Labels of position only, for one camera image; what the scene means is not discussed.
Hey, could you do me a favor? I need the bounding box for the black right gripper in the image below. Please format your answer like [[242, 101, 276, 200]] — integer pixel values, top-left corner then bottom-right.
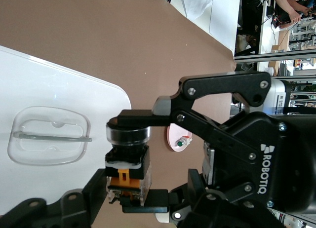
[[202, 111, 316, 214]]

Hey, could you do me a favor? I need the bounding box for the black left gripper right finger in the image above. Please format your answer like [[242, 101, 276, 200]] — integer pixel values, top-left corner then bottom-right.
[[177, 168, 285, 228]]

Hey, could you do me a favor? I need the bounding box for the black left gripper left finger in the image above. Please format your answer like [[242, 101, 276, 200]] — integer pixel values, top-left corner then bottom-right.
[[0, 168, 110, 228]]

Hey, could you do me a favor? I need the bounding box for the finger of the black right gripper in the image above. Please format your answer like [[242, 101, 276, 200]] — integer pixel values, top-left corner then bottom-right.
[[118, 71, 273, 164], [121, 184, 191, 226]]

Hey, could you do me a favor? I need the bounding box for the orange black push-button switch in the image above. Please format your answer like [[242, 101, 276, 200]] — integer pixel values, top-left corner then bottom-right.
[[105, 116, 152, 207]]

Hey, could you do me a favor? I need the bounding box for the brown cardboard box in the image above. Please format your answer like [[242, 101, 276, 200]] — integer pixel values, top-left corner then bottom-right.
[[271, 43, 290, 54]]

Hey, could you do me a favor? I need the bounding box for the white lidded storage box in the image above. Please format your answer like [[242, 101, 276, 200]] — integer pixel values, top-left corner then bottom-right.
[[0, 45, 133, 217]]

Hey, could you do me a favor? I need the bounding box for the pale pink round plate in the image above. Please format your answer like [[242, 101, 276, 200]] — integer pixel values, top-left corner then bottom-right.
[[166, 122, 194, 153]]

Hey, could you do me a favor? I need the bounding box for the white upright panel board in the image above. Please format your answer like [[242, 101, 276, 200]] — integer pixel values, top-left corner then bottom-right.
[[209, 0, 242, 53]]

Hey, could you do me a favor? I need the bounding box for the crumpled white plastic sheet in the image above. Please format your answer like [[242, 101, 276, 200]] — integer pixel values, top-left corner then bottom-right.
[[152, 0, 214, 20]]

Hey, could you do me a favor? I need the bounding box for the seated background person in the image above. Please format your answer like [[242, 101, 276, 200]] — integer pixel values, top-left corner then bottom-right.
[[272, 0, 316, 30]]

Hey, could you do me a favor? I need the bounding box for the brown table cover sheet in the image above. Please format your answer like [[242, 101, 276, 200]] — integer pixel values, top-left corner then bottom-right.
[[0, 0, 236, 228]]

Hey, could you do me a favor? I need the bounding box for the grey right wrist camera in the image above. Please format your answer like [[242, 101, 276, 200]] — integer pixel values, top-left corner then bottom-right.
[[270, 78, 293, 115]]

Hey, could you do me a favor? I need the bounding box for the aluminium frame beam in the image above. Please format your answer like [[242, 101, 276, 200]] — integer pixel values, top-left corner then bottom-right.
[[233, 50, 316, 64]]

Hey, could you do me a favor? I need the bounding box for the green white push-button switch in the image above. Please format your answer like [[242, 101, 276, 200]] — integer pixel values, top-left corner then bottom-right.
[[176, 136, 193, 148]]

